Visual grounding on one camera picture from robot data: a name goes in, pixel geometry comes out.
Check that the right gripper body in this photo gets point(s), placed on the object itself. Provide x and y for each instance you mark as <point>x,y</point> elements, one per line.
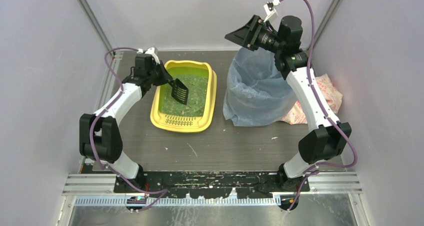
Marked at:
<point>251,33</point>

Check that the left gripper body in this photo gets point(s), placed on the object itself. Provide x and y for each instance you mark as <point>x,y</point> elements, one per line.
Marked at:
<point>159,75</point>

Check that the black litter scoop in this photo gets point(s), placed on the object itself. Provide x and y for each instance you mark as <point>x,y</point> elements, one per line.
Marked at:
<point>179,91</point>

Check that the yellow litter box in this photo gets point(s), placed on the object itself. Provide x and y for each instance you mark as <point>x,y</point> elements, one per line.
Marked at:
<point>182,123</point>

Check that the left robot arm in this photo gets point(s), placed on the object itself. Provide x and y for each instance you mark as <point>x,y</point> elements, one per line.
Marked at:
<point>99,134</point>

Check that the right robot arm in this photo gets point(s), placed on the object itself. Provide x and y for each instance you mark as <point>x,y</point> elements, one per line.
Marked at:
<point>327,136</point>

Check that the green cat litter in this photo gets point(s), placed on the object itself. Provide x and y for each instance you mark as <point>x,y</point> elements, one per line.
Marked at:
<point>197,86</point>

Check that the blue bag lined bin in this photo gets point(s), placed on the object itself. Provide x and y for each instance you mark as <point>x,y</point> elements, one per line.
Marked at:
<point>256,93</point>

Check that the pink patterned cloth bag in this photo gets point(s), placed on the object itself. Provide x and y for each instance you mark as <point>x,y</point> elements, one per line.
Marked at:
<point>333,97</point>

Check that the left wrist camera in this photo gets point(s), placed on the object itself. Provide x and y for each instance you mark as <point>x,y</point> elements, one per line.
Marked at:
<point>151,51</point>

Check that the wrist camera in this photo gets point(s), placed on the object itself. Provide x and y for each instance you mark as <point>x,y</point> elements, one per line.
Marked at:
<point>270,9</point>
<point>151,51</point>

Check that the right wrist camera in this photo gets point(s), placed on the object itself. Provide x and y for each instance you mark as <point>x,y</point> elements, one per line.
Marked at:
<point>270,9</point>

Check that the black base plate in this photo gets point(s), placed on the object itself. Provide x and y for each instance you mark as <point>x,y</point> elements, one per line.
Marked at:
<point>219,184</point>

